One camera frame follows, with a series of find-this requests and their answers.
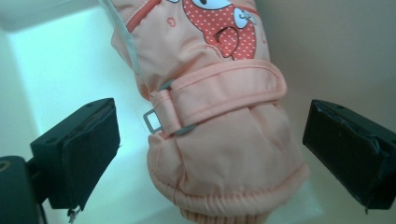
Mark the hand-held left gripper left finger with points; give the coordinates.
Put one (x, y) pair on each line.
(84, 155)

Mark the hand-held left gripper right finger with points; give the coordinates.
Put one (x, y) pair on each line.
(351, 149)

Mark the pink padded child's glove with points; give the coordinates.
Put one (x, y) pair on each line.
(224, 155)

